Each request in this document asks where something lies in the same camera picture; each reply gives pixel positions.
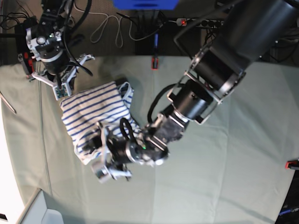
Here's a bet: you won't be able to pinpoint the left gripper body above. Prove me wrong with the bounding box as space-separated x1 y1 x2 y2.
85 121 133 181

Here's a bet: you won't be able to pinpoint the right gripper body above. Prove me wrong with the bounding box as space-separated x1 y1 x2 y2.
29 53 95 91

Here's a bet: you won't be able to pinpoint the blue white striped t-shirt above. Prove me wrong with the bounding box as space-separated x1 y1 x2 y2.
60 81 141 165

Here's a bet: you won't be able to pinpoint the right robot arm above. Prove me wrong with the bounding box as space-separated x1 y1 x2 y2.
26 0 94 99

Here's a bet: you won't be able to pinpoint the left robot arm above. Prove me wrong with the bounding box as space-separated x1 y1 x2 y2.
87 0 299 182

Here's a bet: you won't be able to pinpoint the red black clamp left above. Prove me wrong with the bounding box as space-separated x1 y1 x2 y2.
14 17 37 79

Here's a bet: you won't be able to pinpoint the red black clamp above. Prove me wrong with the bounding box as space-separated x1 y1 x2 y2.
285 160 299 171
151 33 158 70
14 17 37 79

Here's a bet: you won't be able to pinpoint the metal rod on table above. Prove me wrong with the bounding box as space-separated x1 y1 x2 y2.
0 92 17 115

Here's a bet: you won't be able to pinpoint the red black clamp middle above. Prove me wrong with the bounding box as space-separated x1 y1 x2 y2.
151 33 158 70

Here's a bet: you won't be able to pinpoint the white plastic bin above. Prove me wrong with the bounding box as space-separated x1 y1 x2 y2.
16 188 64 224

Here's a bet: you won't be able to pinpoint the green table cloth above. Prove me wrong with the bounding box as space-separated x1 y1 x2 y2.
0 63 299 224

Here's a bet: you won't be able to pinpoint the white power strip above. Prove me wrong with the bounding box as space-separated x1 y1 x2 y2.
176 18 225 28

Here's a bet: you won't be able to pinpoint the red black clamp right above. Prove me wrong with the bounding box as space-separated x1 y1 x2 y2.
285 160 299 171

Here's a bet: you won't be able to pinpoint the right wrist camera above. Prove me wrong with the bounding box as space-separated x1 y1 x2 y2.
52 83 72 101

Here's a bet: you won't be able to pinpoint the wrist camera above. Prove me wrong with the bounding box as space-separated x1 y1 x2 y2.
52 83 72 101
91 161 112 183

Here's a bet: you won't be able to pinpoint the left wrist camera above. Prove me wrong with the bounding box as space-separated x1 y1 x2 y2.
91 161 112 183

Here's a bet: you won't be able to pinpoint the grey looped cable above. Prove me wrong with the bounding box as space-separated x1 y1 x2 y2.
72 7 131 48

